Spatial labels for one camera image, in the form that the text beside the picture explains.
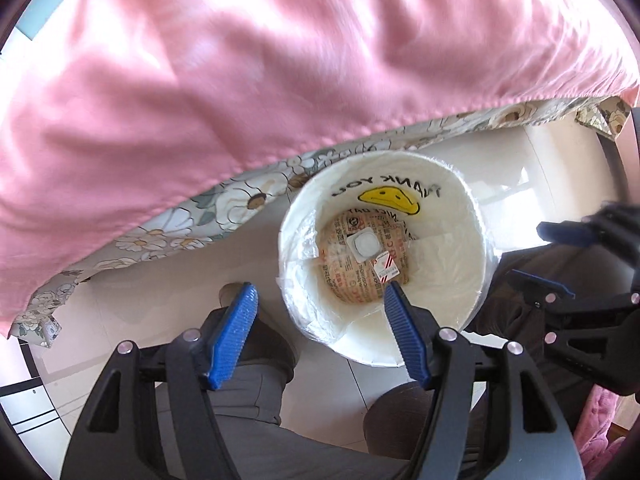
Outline floral bed sheet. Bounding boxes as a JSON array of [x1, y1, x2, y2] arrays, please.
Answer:
[[10, 95, 632, 351]]

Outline white smiley plastic bag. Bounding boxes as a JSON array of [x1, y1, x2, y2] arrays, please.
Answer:
[[277, 151, 501, 346]]

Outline person's left leg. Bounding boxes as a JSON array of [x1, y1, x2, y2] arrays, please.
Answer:
[[155, 282, 301, 428]]

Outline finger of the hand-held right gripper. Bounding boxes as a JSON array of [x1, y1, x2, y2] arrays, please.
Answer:
[[536, 202, 640, 261], [507, 269, 640, 396]]

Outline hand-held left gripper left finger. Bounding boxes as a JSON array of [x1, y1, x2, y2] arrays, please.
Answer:
[[60, 282, 261, 480]]

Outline small red striped packet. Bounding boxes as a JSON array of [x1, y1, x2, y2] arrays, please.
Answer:
[[374, 252, 403, 281]]

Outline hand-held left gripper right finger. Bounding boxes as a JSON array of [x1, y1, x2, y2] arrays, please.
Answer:
[[382, 281, 586, 480]]

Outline white blister pack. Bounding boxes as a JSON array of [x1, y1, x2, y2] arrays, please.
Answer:
[[347, 227, 386, 261]]

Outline white round waste bin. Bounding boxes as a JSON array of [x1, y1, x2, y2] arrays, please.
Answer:
[[276, 150, 501, 368]]

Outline person's right leg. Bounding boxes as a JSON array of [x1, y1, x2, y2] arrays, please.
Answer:
[[365, 247, 606, 480]]

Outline brown printed paper wrapper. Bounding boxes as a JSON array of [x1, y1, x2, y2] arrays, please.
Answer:
[[319, 210, 417, 307]]

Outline person's leg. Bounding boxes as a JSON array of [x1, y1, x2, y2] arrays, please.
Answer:
[[155, 282, 301, 428], [365, 247, 606, 480]]

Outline pink duvet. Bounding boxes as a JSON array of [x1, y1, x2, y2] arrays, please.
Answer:
[[0, 0, 640, 333]]

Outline pink quilted jacket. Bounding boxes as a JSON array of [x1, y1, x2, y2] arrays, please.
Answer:
[[575, 385, 632, 480]]

